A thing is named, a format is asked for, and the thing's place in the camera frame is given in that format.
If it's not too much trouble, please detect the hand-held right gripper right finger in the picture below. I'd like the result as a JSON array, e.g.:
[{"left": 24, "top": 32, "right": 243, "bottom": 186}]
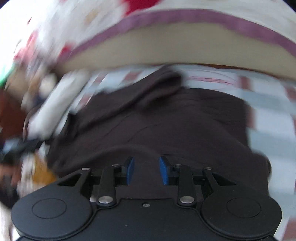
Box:
[{"left": 158, "top": 156, "right": 237, "bottom": 206}]

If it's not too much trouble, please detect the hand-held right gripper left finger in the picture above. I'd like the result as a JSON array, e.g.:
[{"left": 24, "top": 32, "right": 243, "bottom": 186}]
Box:
[{"left": 57, "top": 156, "right": 135, "bottom": 207}]

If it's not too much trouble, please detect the brown knitted sweater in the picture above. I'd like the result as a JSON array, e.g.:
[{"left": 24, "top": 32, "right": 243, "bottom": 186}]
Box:
[{"left": 24, "top": 71, "right": 272, "bottom": 200}]

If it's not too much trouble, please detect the red-brown wooden drawer cabinet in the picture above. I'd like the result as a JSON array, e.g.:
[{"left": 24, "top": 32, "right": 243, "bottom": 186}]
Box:
[{"left": 0, "top": 89, "right": 28, "bottom": 132}]

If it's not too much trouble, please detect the white folded garment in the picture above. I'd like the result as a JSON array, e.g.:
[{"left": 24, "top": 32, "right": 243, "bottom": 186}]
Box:
[{"left": 22, "top": 70, "right": 92, "bottom": 141}]

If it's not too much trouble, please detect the green plastic bag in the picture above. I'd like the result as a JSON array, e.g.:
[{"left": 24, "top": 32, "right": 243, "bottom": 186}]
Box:
[{"left": 0, "top": 66, "right": 14, "bottom": 87}]

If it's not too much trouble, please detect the checkered floor mat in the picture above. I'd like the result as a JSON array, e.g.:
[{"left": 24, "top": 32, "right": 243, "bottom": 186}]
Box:
[{"left": 67, "top": 62, "right": 296, "bottom": 241}]

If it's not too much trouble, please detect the beige bed base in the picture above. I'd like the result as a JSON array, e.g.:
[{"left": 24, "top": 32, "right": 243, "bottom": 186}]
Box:
[{"left": 63, "top": 22, "right": 296, "bottom": 80}]

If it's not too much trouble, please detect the printed quilt with purple ruffle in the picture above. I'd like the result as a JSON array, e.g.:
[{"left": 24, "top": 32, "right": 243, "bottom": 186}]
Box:
[{"left": 0, "top": 0, "right": 296, "bottom": 77}]

